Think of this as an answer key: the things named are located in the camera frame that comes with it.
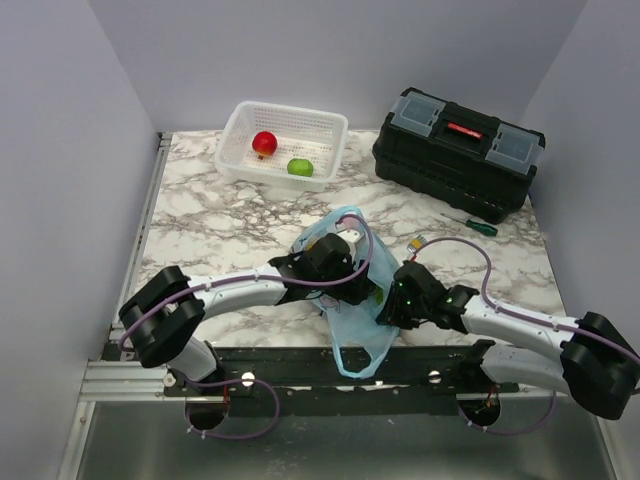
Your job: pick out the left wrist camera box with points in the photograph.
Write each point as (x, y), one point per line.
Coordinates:
(353, 237)

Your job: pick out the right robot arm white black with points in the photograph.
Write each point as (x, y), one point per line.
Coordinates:
(586, 358)

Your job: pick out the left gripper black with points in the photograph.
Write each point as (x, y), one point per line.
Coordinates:
(351, 292)

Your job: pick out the green handled screwdriver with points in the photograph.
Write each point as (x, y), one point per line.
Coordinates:
(479, 227)

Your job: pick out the white plastic basket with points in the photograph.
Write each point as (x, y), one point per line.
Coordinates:
(318, 136)

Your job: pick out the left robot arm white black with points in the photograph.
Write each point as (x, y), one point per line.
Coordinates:
(160, 319)

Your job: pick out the black plastic toolbox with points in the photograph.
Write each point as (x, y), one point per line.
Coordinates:
(472, 161)

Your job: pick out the aluminium frame profile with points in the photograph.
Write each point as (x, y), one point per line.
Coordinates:
(107, 381)

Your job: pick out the light blue plastic bag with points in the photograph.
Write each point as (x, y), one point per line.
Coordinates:
(355, 324)

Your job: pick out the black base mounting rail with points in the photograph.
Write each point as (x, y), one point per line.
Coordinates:
(306, 382)

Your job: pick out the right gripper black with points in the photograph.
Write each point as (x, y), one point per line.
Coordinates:
(391, 313)

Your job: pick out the red fake apple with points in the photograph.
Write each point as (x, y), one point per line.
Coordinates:
(264, 144)

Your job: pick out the hex key set yellow holder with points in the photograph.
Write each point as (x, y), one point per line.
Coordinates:
(416, 244)

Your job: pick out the green fake fruit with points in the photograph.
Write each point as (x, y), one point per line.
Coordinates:
(300, 167)

